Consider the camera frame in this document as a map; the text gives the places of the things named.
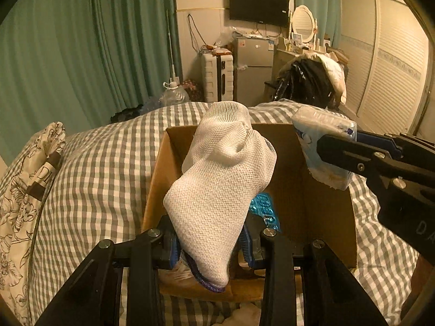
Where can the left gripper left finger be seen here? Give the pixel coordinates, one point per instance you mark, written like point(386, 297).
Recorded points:
point(169, 249)

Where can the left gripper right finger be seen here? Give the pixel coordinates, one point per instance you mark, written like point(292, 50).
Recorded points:
point(250, 241)

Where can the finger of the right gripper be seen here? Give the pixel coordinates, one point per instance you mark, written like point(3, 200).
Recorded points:
point(382, 142)
point(349, 154)

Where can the blue white tissue pack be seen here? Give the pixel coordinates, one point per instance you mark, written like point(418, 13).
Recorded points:
point(319, 132)

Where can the white mesh sock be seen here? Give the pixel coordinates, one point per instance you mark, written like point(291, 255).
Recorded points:
point(227, 165)

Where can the blue foil snack packet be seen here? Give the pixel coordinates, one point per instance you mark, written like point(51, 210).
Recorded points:
point(262, 206)

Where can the brown cardboard box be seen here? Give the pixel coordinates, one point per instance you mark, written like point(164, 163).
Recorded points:
point(306, 208)

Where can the louvered wardrobe doors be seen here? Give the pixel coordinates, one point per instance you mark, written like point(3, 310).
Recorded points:
point(388, 64)

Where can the white jacket on chair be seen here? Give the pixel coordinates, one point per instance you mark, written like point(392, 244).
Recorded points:
point(334, 72)

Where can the grey checkered duvet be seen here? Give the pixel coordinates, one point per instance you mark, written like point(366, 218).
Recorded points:
point(100, 192)

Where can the silver mini fridge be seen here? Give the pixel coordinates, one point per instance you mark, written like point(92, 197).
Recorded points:
point(253, 61)

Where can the white oval vanity mirror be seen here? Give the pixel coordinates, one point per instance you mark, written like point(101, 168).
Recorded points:
point(303, 23)

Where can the white suitcase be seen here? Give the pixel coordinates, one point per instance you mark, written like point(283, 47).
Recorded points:
point(218, 76)

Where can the floral patterned pillow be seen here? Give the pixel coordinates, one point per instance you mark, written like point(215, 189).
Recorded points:
point(23, 203)

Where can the large clear water bottle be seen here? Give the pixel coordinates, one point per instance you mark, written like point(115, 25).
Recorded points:
point(174, 94)

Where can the green curtain left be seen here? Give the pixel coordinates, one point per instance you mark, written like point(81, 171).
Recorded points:
point(81, 61)

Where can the black wall television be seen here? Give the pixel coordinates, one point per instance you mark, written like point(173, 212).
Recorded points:
point(270, 12)

